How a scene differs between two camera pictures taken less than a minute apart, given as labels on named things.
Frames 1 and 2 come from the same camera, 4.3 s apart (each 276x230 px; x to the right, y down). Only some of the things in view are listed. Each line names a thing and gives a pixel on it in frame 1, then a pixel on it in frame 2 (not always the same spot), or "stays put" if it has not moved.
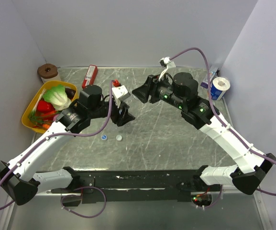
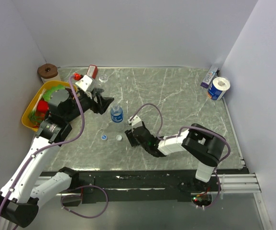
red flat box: [90, 76] stays put
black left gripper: [125, 117] → [105, 101]
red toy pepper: [44, 107] stays put
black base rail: [123, 186] stays put
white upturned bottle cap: [118, 137] stays put
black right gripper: [142, 92] → [131, 138]
